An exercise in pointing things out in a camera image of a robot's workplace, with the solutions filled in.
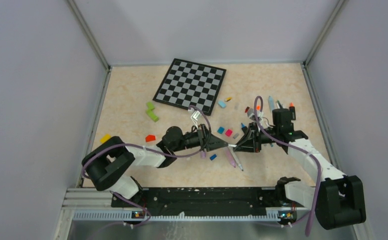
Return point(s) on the light blue highlighter body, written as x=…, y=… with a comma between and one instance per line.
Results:
x=271, y=103

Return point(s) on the yellow highlighter cap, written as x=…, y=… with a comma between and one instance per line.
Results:
x=105, y=138

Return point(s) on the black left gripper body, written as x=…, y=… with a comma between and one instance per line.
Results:
x=199, y=138

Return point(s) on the blue cap of highlighter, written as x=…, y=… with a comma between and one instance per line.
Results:
x=220, y=130

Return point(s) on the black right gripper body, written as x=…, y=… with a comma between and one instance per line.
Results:
x=263, y=138

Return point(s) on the black highlighter orange cap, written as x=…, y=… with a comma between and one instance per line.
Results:
x=292, y=111

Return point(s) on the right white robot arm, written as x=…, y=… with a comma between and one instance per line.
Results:
x=337, y=200

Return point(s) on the light blue highlighter cap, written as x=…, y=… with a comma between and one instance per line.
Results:
x=222, y=104

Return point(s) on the pale purple highlighter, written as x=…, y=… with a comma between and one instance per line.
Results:
x=230, y=158

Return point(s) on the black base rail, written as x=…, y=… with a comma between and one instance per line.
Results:
x=262, y=196

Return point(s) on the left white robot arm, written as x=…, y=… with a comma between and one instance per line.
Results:
x=106, y=165

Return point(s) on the pink cap of highlighter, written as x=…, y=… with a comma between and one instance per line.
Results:
x=228, y=132

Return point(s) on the black grey chessboard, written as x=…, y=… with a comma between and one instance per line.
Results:
x=190, y=83

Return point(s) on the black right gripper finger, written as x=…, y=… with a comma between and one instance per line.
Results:
x=252, y=129
x=248, y=143

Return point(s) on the purple highlighter cap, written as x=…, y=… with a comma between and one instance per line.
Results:
x=203, y=154

